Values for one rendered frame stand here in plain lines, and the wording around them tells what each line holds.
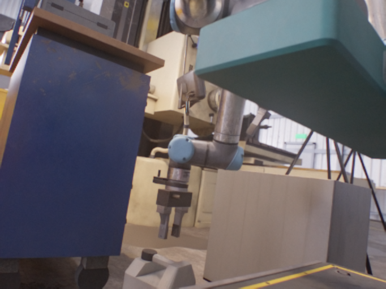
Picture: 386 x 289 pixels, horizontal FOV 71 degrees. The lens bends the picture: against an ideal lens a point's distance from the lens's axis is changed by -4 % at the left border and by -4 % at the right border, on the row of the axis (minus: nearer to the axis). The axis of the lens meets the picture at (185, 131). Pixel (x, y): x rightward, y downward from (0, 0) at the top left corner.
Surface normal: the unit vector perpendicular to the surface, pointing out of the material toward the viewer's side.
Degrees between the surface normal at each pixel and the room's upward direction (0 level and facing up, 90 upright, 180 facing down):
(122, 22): 90
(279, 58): 180
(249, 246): 90
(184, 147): 90
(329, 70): 180
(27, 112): 90
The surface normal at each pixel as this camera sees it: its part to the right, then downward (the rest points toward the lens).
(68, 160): 0.60, -0.03
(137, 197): -0.11, -0.17
